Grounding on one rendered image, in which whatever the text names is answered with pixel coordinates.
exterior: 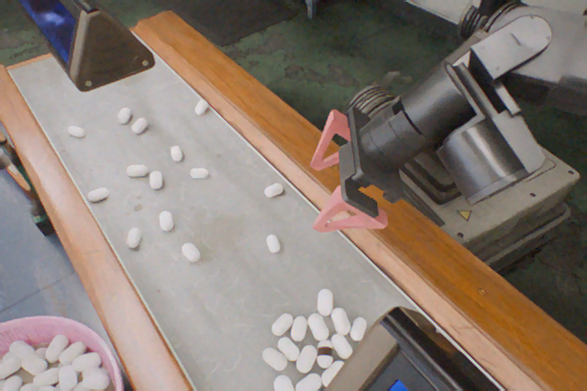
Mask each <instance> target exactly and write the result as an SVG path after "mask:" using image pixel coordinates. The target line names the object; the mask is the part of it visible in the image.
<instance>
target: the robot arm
mask: <svg viewBox="0 0 587 391"><path fill-rule="evenodd" d="M586 20H587V16H584V15H580V14H575V13H570V12H565V11H560V10H556V9H551V8H546V7H541V6H521V7H517V8H515V9H512V10H510V11H508V13H506V14H505V15H503V16H502V17H500V18H499V19H498V20H497V21H496V22H495V24H494V25H493V27H492V29H490V31H489V34H488V36H486V37H484V38H483V39H481V41H479V42H477V43H476V44H474V45H472V46H471V52H470V58H469V65H468V67H467V66H466V65H465V63H464V62H461V63H459V64H457V65H454V66H453V65H452V64H451V63H449V62H448V61H443V62H442V63H440V64H439V65H438V66H437V67H436V68H435V69H434V70H432V71H431V72H430V73H428V74H427V76H426V77H425V78H424V79H422V80H421V81H420V82H419V83H416V84H415V85H414V86H412V87H411V88H410V89H409V90H408V91H406V92H405V93H404V94H403V95H402V96H400V97H399V98H398V99H396V100H395V101H394V102H393V103H391V104H390V105H389V106H387V107H386V108H385V109H384V110H383V111H382V112H381V113H380V114H379V115H377V116H376V117H375V118H374V119H372V118H371V117H369V116H368V115H365V114H364V113H363V112H361V111H360V110H358V109H357V108H356V107H355V106H352V107H351V108H350V109H348V110H347V111H346V112H345V113H344V115H343V114H341V113H340V112H338V111H337V110H336V109H333V110H332V111H331V112H330V114H329V116H328V119H327V124H326V127H325V129H324V132H323V135H322V138H321V140H320V142H319V145H318V147H317V150H316V153H315V156H314V158H313V160H312V162H311V166H312V167H314V168H315V169H317V170H322V169H324V168H327V167H328V166H331V165H333V164H336V163H338V162H339V171H340V182H341V185H339V186H338V187H337V188H336V191H335V192H334V194H333V195H332V196H331V197H330V199H329V200H328V202H327V204H326V205H325V207H324V208H323V210H322V211H321V213H320V214H319V216H318V217H317V219H316V221H315V223H314V225H313V229H315V230H317V231H319V232H327V231H333V230H339V229H384V228H385V227H387V226H388V220H387V215H386V212H384V211H383V210H381V209H379V208H378V203H377V201H376V200H374V199H372V198H370V197H368V196H366V195H364V194H363V193H362V192H360V190H359V188H360V187H361V186H362V187H364V188H366V187H367V186H369V185H370V184H374V185H375V186H377V187H379V188H380V189H382V191H383V192H384V194H382V196H383V199H385V200H387V201H388V202H390V203H392V204H395V203H397V202H398V201H400V200H401V199H403V198H404V190H403V186H402V181H401V177H400V173H399V169H398V168H399V167H401V166H402V165H404V164H405V163H407V162H409V161H410V160H412V159H413V158H414V157H415V156H416V155H418V154H419V153H421V152H422V151H425V150H427V149H428V148H430V147H431V146H432V145H434V144H435V143H437V142H438V141H440V140H442V139H443V138H444V137H446V136H447V135H448V134H449V133H451V132H452V130H454V129H455V128H457V127H459V128H457V129H456V130H454V132H453V133H452V134H450V135H449V136H448V137H447V138H446V139H445V140H444V141H443V144H444V145H443V146H442V147H441V148H440V149H439V150H438V152H437V155H438V157H439V158H440V160H441V161H442V162H443V164H444V165H445V167H446V168H447V170H448V172H449V174H450V175H451V177H452V179H453V180H454V182H455V183H456V185H457V187H458V188H459V190H460V191H461V193H462V195H463V197H464V198H465V200H466V201H467V203H468V205H469V206H470V207H472V206H476V205H478V204H480V203H481V202H483V201H485V200H487V199H488V200H489V199H491V197H493V196H496V195H498V193H499V192H501V191H503V190H504V189H506V188H508V187H510V186H515V184H517V183H519V182H520V181H522V180H524V179H526V178H527V177H529V176H531V175H532V174H533V173H535V172H536V171H537V170H539V169H540V168H541V167H542V166H543V164H545V161H546V158H545V155H543V153H542V150H541V149H540V148H539V147H538V145H537V142H536V140H535V139H534V137H533V135H532V133H531V132H530V130H529V128H528V126H527V125H526V122H525V121H524V118H523V117H522V116H521V115H520V113H521V109H520V108H519V107H518V105H517V104H521V105H524V106H530V107H533V108H536V109H540V108H541V107H542V106H548V107H551V108H555V109H558V110H561V111H565V112H569V113H572V114H577V115H582V116H587V22H586ZM516 103H517V104H516ZM477 114H478V116H477V117H475V116H476V115H477ZM473 117H475V118H473ZM471 118H472V120H471V121H468V122H467V123H465V124H464V125H462V126H461V127H460V125H461V124H463V123H464V122H466V121H467V120H470V119H471ZM334 134H338V135H339V136H341V137H342V138H344V139H345V140H347V141H348V143H347V144H346V145H344V146H343V147H342V148H341V149H339V150H338V152H336V153H335V154H333V155H331V156H329V157H327V158H325V159H322V158H323V156H324V154H325V152H326V150H327V147H328V145H329V143H330V141H331V140H332V138H333V136H334ZM348 210H350V211H351V212H354V213H356V214H357V216H354V217H350V218H344V219H341V220H337V221H333V222H330V223H327V222H328V221H329V220H330V219H331V218H332V217H334V216H335V215H336V214H337V213H339V212H344V211H348Z"/></svg>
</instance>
